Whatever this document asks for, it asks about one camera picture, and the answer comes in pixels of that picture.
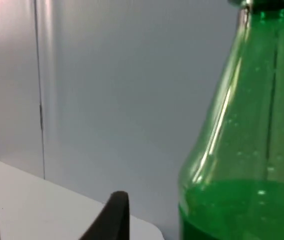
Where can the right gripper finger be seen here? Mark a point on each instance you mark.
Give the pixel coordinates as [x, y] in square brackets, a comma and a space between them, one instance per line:
[111, 220]

